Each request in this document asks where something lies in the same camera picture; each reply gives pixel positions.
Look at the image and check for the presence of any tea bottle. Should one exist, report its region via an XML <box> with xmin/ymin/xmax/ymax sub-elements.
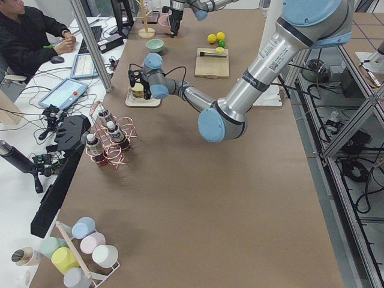
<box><xmin>86</xmin><ymin>133</ymin><xmax>107</xmax><ymax>166</ymax></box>
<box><xmin>107</xmin><ymin>121</ymin><xmax>130</xmax><ymax>151</ymax></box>
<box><xmin>98</xmin><ymin>110</ymin><xmax>115</xmax><ymax>127</ymax></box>

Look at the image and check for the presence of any seated person in black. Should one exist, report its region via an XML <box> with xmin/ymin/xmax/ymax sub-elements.
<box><xmin>1</xmin><ymin>1</ymin><xmax>76</xmax><ymax>83</ymax></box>

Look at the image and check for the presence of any yellow cup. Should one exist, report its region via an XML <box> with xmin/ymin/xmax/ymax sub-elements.
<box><xmin>51</xmin><ymin>247</ymin><xmax>80</xmax><ymax>275</ymax></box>

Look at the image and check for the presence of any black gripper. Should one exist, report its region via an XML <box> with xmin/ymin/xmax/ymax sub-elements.
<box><xmin>169</xmin><ymin>8</ymin><xmax>183</xmax><ymax>38</ymax></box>
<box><xmin>140</xmin><ymin>77</ymin><xmax>152</xmax><ymax>100</ymax></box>

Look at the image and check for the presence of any wooden cutting board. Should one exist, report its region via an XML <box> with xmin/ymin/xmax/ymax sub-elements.
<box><xmin>194</xmin><ymin>48</ymin><xmax>230</xmax><ymax>78</ymax></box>

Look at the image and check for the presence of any cream rabbit serving tray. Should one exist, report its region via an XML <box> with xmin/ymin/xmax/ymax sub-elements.
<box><xmin>125</xmin><ymin>83</ymin><xmax>161</xmax><ymax>107</ymax></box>

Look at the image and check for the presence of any whole lemon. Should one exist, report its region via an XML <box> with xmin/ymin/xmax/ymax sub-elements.
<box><xmin>207</xmin><ymin>34</ymin><xmax>217</xmax><ymax>44</ymax></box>
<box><xmin>216</xmin><ymin>31</ymin><xmax>226</xmax><ymax>41</ymax></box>

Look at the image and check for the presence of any green cup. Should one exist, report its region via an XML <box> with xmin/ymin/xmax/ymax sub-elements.
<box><xmin>40</xmin><ymin>236</ymin><xmax>68</xmax><ymax>259</ymax></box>

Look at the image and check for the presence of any black keyboard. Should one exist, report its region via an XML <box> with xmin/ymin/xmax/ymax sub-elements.
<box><xmin>77</xmin><ymin>25</ymin><xmax>104</xmax><ymax>55</ymax></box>

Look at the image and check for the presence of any yellow plastic knife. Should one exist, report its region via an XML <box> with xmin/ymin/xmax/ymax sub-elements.
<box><xmin>202</xmin><ymin>50</ymin><xmax>226</xmax><ymax>55</ymax></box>

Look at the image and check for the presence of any white wire cup rack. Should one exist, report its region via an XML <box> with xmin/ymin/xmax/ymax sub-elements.
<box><xmin>55</xmin><ymin>221</ymin><xmax>121</xmax><ymax>287</ymax></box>

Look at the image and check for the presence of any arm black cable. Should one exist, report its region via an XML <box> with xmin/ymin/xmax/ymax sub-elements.
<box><xmin>128</xmin><ymin>62</ymin><xmax>187</xmax><ymax>88</ymax></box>

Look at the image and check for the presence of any paper cup with metal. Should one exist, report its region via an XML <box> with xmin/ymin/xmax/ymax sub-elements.
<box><xmin>11</xmin><ymin>247</ymin><xmax>41</xmax><ymax>266</ymax></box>

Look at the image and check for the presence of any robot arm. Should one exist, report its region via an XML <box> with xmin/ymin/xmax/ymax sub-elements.
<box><xmin>163</xmin><ymin>0</ymin><xmax>236</xmax><ymax>38</ymax></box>
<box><xmin>141</xmin><ymin>1</ymin><xmax>354</xmax><ymax>143</ymax></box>

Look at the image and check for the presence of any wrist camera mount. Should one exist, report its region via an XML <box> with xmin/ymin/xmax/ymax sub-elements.
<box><xmin>128</xmin><ymin>63</ymin><xmax>144</xmax><ymax>88</ymax></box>
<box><xmin>162</xmin><ymin>6</ymin><xmax>172</xmax><ymax>22</ymax></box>

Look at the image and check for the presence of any light blue cup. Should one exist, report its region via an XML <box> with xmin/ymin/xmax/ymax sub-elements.
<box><xmin>71</xmin><ymin>217</ymin><xmax>96</xmax><ymax>239</ymax></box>

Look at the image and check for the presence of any aluminium frame post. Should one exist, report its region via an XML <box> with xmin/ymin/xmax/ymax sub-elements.
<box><xmin>70</xmin><ymin>0</ymin><xmax>113</xmax><ymax>92</ymax></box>

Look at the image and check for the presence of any bread slice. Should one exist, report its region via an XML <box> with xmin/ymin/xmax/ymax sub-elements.
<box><xmin>130</xmin><ymin>83</ymin><xmax>144</xmax><ymax>98</ymax></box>

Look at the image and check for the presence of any white cup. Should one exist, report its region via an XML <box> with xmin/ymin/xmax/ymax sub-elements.
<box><xmin>92</xmin><ymin>244</ymin><xmax>118</xmax><ymax>268</ymax></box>

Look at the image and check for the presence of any blue teach pendant tablet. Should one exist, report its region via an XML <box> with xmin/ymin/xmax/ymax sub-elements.
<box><xmin>38</xmin><ymin>78</ymin><xmax>88</xmax><ymax>110</ymax></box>

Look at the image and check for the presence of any grey computer mouse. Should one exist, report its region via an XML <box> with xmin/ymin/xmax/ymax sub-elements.
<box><xmin>50</xmin><ymin>56</ymin><xmax>65</xmax><ymax>64</ymax></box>

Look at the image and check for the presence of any front tea bottle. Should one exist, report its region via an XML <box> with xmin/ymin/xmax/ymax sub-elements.
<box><xmin>107</xmin><ymin>121</ymin><xmax>130</xmax><ymax>151</ymax></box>

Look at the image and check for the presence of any right tea bottle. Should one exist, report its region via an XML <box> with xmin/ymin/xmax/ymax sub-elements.
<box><xmin>98</xmin><ymin>110</ymin><xmax>115</xmax><ymax>127</ymax></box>

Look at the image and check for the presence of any upper whole lemon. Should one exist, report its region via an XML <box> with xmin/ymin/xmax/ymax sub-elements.
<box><xmin>216</xmin><ymin>31</ymin><xmax>226</xmax><ymax>41</ymax></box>

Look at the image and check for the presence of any pink bowl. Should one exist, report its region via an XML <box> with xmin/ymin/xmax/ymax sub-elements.
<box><xmin>158</xmin><ymin>15</ymin><xmax>170</xmax><ymax>34</ymax></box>

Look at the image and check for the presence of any grey cup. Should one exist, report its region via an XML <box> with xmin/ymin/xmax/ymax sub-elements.
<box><xmin>63</xmin><ymin>268</ymin><xmax>92</xmax><ymax>288</ymax></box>

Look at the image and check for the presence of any mint green bowl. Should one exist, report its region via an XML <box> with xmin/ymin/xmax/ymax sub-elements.
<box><xmin>146</xmin><ymin>38</ymin><xmax>164</xmax><ymax>53</ymax></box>

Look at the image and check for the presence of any black thermos bottle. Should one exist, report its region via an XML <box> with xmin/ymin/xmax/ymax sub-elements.
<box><xmin>1</xmin><ymin>140</ymin><xmax>36</xmax><ymax>174</ymax></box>

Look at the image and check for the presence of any steel muddler black tip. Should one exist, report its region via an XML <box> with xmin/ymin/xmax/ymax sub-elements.
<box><xmin>199</xmin><ymin>51</ymin><xmax>227</xmax><ymax>58</ymax></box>

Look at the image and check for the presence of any lower whole lemon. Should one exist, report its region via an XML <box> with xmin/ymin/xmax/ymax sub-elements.
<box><xmin>207</xmin><ymin>34</ymin><xmax>217</xmax><ymax>44</ymax></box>

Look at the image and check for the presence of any left rear tea bottle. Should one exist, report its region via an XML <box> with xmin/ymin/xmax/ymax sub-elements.
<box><xmin>86</xmin><ymin>133</ymin><xmax>107</xmax><ymax>166</ymax></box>

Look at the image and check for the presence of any copper wire bottle rack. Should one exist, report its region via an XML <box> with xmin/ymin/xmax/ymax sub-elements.
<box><xmin>85</xmin><ymin>100</ymin><xmax>137</xmax><ymax>169</ymax></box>

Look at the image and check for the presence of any wooden mug tree stand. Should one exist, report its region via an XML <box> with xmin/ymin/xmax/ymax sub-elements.
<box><xmin>131</xmin><ymin>0</ymin><xmax>156</xmax><ymax>39</ymax></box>

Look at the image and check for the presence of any pink cup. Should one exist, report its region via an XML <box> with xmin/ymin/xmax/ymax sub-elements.
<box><xmin>80</xmin><ymin>232</ymin><xmax>106</xmax><ymax>254</ymax></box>

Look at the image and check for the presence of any green lime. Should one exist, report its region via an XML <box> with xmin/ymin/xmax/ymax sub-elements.
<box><xmin>218</xmin><ymin>40</ymin><xmax>226</xmax><ymax>48</ymax></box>

